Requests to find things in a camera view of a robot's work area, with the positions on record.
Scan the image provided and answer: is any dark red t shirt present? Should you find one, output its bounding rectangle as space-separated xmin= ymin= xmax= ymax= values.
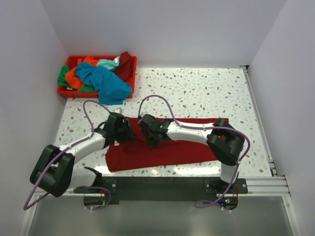
xmin=113 ymin=51 xmax=133 ymax=82
xmin=105 ymin=118 xmax=217 ymax=172

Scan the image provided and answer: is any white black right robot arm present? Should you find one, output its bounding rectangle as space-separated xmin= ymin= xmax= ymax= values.
xmin=138 ymin=114 xmax=246 ymax=193

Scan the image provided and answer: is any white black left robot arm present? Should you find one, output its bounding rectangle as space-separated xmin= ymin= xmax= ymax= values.
xmin=30 ymin=112 xmax=135 ymax=197

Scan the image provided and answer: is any blue t shirt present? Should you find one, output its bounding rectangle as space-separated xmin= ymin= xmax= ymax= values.
xmin=75 ymin=62 xmax=132 ymax=105

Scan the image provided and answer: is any light teal t shirt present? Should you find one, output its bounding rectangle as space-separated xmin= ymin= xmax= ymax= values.
xmin=96 ymin=56 xmax=120 ymax=71

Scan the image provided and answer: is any orange t shirt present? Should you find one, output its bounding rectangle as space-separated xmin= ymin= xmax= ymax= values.
xmin=65 ymin=56 xmax=99 ymax=90

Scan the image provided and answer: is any green t shirt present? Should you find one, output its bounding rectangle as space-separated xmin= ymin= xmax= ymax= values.
xmin=58 ymin=65 xmax=95 ymax=92

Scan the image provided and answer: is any red plastic bin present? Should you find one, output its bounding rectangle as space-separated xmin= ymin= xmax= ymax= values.
xmin=57 ymin=55 xmax=137 ymax=99

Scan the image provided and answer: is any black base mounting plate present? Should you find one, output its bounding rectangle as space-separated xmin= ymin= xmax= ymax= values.
xmin=73 ymin=176 xmax=249 ymax=206

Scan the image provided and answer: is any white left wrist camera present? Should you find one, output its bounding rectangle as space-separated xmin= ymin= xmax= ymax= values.
xmin=114 ymin=108 xmax=123 ymax=114

